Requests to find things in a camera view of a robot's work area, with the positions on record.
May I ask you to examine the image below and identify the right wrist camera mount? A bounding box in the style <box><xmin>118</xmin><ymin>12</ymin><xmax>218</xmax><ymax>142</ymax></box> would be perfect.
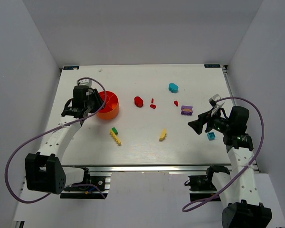
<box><xmin>209</xmin><ymin>94</ymin><xmax>221</xmax><ymax>107</ymax></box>

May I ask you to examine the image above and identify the left blue corner label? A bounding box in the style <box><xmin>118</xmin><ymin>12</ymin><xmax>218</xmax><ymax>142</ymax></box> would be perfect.
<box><xmin>63</xmin><ymin>66</ymin><xmax>79</xmax><ymax>70</ymax></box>

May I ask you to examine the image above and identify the orange round divided container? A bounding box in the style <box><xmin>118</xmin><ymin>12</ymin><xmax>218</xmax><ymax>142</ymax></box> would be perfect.
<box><xmin>96</xmin><ymin>91</ymin><xmax>119</xmax><ymax>120</ymax></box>

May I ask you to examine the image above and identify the long yellow lego plate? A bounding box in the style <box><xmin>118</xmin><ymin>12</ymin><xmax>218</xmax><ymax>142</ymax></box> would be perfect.
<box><xmin>110</xmin><ymin>131</ymin><xmax>122</xmax><ymax>146</ymax></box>

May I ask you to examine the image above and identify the green lego brick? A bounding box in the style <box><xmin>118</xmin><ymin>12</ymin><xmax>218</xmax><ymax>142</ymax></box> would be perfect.
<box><xmin>111</xmin><ymin>127</ymin><xmax>118</xmax><ymax>135</ymax></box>

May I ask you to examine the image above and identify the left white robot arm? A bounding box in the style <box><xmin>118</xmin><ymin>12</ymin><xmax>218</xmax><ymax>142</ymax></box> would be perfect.
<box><xmin>25</xmin><ymin>85</ymin><xmax>104</xmax><ymax>194</ymax></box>

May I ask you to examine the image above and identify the cyan rounded lego brick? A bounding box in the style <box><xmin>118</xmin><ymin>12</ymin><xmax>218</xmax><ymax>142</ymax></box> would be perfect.
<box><xmin>168</xmin><ymin>83</ymin><xmax>179</xmax><ymax>93</ymax></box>

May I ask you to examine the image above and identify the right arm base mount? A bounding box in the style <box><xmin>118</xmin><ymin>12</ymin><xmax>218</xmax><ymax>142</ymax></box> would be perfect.
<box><xmin>184</xmin><ymin>165</ymin><xmax>230</xmax><ymax>202</ymax></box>

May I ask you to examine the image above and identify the right blue corner label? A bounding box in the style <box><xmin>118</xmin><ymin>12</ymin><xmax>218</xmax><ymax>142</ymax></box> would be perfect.
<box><xmin>204</xmin><ymin>64</ymin><xmax>221</xmax><ymax>68</ymax></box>

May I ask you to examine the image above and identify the purple lego plate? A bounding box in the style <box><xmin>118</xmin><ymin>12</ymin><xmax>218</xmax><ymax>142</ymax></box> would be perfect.
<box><xmin>181</xmin><ymin>105</ymin><xmax>193</xmax><ymax>116</ymax></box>

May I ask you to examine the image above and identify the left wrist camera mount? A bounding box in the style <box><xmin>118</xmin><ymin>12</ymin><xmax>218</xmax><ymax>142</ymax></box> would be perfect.
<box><xmin>76</xmin><ymin>79</ymin><xmax>92</xmax><ymax>88</ymax></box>

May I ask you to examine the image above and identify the blue square lego brick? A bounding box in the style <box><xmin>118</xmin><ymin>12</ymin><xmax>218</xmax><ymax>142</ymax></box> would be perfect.
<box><xmin>207</xmin><ymin>132</ymin><xmax>216</xmax><ymax>141</ymax></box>

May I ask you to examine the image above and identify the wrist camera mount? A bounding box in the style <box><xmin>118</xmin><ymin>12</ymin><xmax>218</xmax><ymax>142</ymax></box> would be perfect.
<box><xmin>76</xmin><ymin>79</ymin><xmax>92</xmax><ymax>88</ymax></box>
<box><xmin>209</xmin><ymin>94</ymin><xmax>221</xmax><ymax>107</ymax></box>

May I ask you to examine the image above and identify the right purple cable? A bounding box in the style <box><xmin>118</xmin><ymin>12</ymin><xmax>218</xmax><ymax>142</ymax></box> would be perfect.
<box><xmin>181</xmin><ymin>96</ymin><xmax>265</xmax><ymax>213</ymax></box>

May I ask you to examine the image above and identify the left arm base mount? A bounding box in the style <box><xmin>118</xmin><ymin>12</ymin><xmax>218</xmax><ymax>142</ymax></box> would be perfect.
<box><xmin>60</xmin><ymin>166</ymin><xmax>111</xmax><ymax>200</ymax></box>

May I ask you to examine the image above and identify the aluminium table front rail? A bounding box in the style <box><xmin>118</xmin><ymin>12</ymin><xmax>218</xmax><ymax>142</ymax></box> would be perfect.
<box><xmin>61</xmin><ymin>164</ymin><xmax>233</xmax><ymax>173</ymax></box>

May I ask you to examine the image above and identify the blue corner label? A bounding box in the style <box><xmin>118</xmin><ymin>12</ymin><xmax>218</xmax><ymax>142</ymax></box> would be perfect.
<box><xmin>204</xmin><ymin>64</ymin><xmax>221</xmax><ymax>68</ymax></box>
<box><xmin>63</xmin><ymin>66</ymin><xmax>79</xmax><ymax>70</ymax></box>

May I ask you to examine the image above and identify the red rounded lego brick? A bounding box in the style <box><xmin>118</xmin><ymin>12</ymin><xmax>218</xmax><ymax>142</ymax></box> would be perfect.
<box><xmin>134</xmin><ymin>96</ymin><xmax>143</xmax><ymax>108</ymax></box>

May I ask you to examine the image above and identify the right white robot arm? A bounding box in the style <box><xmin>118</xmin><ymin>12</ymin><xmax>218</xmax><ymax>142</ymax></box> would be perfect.
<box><xmin>188</xmin><ymin>106</ymin><xmax>272</xmax><ymax>228</ymax></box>

